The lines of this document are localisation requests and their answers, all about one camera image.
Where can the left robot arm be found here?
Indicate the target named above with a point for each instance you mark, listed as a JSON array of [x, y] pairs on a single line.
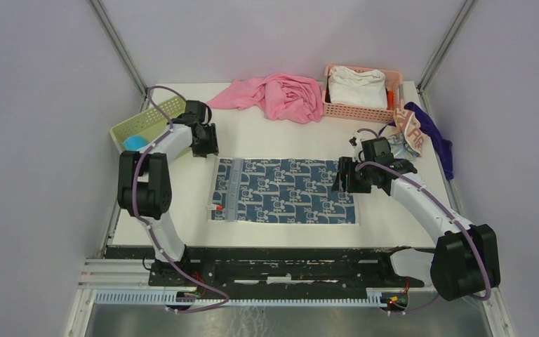
[[144, 181]]

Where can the pink towel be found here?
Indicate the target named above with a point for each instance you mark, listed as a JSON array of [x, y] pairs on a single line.
[[280, 97]]

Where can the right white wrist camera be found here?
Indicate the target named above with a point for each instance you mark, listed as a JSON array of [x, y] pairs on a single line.
[[356, 140]]

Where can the pink plastic basket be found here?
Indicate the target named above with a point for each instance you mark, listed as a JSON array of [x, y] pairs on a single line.
[[393, 82]]

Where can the blue towel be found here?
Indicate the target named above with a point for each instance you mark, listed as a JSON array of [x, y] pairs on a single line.
[[134, 143]]

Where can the beige rabbit print towel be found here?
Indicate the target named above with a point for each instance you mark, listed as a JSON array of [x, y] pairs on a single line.
[[406, 135]]

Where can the white folded towel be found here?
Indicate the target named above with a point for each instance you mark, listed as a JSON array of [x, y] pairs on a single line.
[[361, 89]]

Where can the blue white patterned cloth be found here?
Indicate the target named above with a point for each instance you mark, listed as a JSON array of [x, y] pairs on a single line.
[[279, 191]]

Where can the purple cloth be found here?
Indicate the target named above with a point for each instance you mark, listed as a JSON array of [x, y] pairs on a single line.
[[442, 146]]

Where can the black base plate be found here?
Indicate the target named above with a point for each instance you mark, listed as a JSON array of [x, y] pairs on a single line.
[[302, 274]]

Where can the orange item in basket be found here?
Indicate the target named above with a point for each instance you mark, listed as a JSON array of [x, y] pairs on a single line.
[[390, 99]]

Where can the white cable duct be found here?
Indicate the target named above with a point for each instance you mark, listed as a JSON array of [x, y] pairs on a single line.
[[169, 298]]

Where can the green plastic basket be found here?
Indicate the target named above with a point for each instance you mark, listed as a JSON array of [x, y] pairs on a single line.
[[148, 124]]

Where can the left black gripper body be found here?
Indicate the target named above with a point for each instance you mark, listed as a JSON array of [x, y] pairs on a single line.
[[208, 144]]

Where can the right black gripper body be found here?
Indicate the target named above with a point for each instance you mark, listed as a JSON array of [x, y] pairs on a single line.
[[364, 181]]

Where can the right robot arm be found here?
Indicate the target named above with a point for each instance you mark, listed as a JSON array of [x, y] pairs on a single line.
[[465, 259]]

